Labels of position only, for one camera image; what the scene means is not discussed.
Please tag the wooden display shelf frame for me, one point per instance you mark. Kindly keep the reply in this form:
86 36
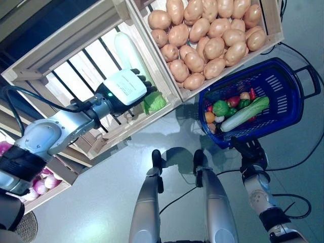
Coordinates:
63 164

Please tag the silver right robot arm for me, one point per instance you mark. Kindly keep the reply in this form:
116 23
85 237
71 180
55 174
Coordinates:
258 192

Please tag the wooden crate for cabbages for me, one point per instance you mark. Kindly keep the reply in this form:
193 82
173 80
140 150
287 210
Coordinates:
136 126

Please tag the tan potato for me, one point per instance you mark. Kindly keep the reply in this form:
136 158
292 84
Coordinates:
219 27
159 37
169 52
202 45
234 37
159 20
254 28
214 68
178 34
209 8
240 7
193 11
225 7
256 39
236 53
176 10
194 80
179 70
187 51
214 48
200 30
253 15
238 25
193 62

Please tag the wooden crate holding onions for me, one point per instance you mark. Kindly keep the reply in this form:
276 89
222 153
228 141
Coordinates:
50 192

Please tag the red toy bell pepper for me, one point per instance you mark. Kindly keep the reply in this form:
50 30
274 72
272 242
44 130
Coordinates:
251 119

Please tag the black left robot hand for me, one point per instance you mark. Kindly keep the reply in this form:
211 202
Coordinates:
124 86

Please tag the red toy apple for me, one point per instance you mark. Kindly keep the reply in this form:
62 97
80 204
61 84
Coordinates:
233 101

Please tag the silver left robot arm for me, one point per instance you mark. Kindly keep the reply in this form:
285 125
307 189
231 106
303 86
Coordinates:
45 136

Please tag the small red toy vegetable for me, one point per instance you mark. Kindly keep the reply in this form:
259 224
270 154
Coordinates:
210 108

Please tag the round woven floor mat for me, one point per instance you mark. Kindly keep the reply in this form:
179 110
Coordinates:
27 225

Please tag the blue plastic shopping basket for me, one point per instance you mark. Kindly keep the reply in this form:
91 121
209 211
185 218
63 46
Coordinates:
283 101

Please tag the red toy chili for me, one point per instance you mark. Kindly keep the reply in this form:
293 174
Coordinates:
252 93

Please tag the light green toy vegetable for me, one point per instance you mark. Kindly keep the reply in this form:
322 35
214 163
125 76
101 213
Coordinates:
220 107

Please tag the wooden crate holding potatoes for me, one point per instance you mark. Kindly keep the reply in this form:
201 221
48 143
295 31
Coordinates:
272 20

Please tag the dark green toy bell pepper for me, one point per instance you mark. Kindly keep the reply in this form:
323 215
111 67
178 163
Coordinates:
243 103

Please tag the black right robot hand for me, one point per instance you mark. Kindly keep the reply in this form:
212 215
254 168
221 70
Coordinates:
250 154

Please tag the white green napa cabbage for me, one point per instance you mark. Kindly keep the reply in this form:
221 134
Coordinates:
125 50
240 116

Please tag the beige toy potato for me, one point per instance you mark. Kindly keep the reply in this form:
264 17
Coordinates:
244 95

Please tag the small green toy vegetable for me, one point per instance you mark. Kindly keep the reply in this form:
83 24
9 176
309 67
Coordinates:
231 111

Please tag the brown toy onion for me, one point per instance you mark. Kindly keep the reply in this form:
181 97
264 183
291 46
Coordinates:
212 128

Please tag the orange toy fruit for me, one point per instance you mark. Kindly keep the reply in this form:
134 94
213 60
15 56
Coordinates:
210 117

